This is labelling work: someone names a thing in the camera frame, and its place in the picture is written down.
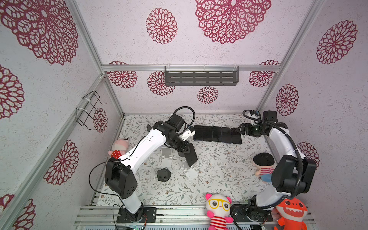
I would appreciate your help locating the black wire wall rack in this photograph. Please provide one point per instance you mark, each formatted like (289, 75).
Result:
(92, 116)

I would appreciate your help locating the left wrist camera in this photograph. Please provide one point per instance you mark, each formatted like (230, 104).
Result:
(187, 134)

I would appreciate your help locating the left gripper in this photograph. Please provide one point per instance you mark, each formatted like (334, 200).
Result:
(181, 149)

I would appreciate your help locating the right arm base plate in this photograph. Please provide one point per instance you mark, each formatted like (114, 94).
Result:
(246, 213)

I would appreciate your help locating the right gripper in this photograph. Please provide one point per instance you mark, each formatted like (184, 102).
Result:
(247, 132)

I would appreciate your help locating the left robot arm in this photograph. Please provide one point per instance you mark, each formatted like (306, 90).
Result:
(120, 173)

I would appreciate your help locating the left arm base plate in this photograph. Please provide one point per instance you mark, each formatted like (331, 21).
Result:
(143, 215)

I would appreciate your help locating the black-haired boy plush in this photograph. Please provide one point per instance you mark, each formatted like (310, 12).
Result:
(265, 164)

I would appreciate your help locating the silver phone stand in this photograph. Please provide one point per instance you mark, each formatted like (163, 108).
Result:
(166, 157)

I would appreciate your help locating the grey wall shelf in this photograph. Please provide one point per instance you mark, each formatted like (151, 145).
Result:
(200, 78)

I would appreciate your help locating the aluminium mounting rail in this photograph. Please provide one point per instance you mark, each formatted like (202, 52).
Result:
(189, 217)

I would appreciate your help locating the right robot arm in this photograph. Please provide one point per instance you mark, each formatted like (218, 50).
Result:
(294, 172)

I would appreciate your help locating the white phone stand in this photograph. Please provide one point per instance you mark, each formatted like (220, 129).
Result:
(189, 171)

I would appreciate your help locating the red monster plush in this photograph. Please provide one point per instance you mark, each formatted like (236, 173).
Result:
(292, 214)

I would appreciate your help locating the blue-edged black phone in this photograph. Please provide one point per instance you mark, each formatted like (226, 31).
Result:
(226, 135)

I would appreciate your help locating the pink plush with red bow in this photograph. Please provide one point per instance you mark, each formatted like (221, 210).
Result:
(119, 148)

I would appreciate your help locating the pink white plush with glasses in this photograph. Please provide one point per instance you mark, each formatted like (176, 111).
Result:
(218, 210)

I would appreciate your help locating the black round phone stand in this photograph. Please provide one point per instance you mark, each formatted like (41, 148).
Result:
(163, 175)

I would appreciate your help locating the teal-edged black phone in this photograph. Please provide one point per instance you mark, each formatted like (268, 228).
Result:
(216, 134)

